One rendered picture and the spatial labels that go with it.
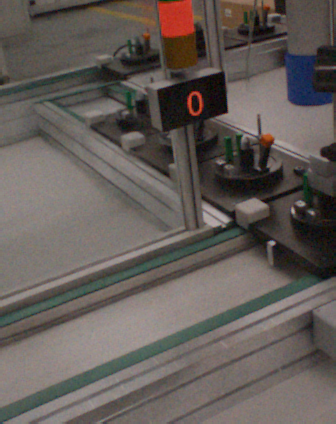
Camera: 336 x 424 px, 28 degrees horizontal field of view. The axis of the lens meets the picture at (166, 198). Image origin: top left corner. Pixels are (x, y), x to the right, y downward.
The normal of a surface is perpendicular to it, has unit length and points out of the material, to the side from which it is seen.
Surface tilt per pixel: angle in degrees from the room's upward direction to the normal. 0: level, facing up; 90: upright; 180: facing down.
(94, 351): 0
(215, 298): 0
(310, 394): 0
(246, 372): 90
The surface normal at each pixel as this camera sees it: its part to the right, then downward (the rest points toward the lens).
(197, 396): 0.46, 0.32
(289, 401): -0.13, -0.90
